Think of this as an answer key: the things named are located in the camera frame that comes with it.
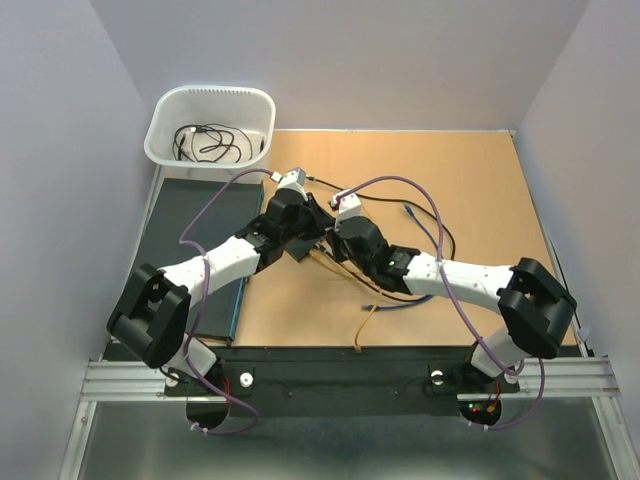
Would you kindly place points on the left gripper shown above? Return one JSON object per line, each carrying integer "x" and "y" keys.
{"x": 319, "y": 219}

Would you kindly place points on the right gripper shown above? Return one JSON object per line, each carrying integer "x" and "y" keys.
{"x": 335, "y": 235}

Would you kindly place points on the small black network switch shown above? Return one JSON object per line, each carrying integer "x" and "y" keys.
{"x": 299, "y": 249}

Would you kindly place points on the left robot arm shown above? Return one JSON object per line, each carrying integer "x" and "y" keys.
{"x": 150, "y": 317}

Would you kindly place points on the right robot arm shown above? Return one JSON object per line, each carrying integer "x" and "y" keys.
{"x": 536, "y": 309}

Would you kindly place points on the white plastic bin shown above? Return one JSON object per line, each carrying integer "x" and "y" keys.
{"x": 211, "y": 133}

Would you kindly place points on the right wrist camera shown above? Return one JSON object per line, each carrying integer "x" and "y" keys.
{"x": 345, "y": 207}

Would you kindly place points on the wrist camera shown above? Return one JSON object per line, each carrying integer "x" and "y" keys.
{"x": 292, "y": 180}
{"x": 345, "y": 207}

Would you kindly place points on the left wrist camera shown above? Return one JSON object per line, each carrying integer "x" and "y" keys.
{"x": 292, "y": 180}

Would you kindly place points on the large black rack switch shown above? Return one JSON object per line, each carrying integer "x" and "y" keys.
{"x": 181, "y": 209}

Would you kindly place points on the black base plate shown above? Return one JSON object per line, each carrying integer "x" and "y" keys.
{"x": 251, "y": 384}

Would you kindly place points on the aluminium rail frame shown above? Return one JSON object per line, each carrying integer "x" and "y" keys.
{"x": 561, "y": 424}

